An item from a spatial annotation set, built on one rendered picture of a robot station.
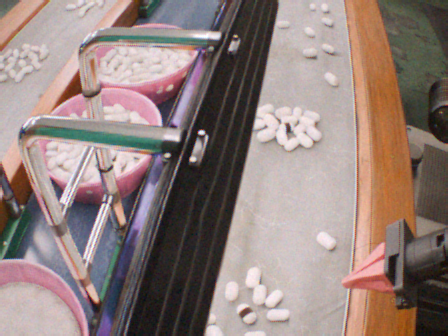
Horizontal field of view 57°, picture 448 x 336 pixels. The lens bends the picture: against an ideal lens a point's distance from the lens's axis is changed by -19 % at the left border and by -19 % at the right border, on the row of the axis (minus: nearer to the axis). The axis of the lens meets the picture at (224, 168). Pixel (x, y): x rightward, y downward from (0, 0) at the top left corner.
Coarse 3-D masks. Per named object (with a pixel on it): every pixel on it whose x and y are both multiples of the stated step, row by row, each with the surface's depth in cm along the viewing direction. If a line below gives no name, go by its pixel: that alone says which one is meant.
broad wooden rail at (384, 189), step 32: (352, 0) 133; (352, 32) 120; (384, 32) 119; (352, 64) 110; (384, 64) 107; (384, 96) 98; (384, 128) 91; (384, 160) 85; (384, 192) 79; (384, 224) 74; (352, 320) 64; (384, 320) 62
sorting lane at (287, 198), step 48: (288, 0) 134; (336, 0) 137; (288, 48) 113; (336, 48) 115; (288, 96) 100; (336, 96) 101; (336, 144) 91; (240, 192) 83; (288, 192) 83; (336, 192) 83; (240, 240) 76; (288, 240) 76; (336, 240) 76; (240, 288) 70; (288, 288) 70; (336, 288) 69
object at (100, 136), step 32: (96, 32) 48; (128, 32) 47; (160, 32) 47; (192, 32) 47; (224, 32) 47; (96, 64) 52; (96, 96) 55; (32, 128) 38; (64, 128) 37; (96, 128) 37; (128, 128) 37; (160, 128) 37; (32, 160) 41; (96, 160) 63; (192, 160) 36; (64, 192) 52; (64, 224) 50; (96, 224) 64; (64, 256) 53; (96, 320) 67
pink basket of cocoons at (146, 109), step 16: (80, 96) 96; (128, 96) 97; (64, 112) 95; (80, 112) 98; (144, 112) 96; (144, 160) 83; (128, 176) 83; (144, 176) 92; (80, 192) 83; (96, 192) 83; (128, 192) 89
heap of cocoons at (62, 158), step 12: (108, 108) 97; (120, 108) 96; (120, 120) 94; (132, 120) 95; (144, 120) 96; (48, 144) 89; (60, 144) 89; (72, 144) 91; (48, 156) 88; (60, 156) 87; (72, 156) 88; (120, 156) 87; (132, 156) 89; (144, 156) 88; (48, 168) 86; (60, 168) 88; (72, 168) 85; (96, 168) 85; (120, 168) 86; (84, 180) 86; (96, 180) 83
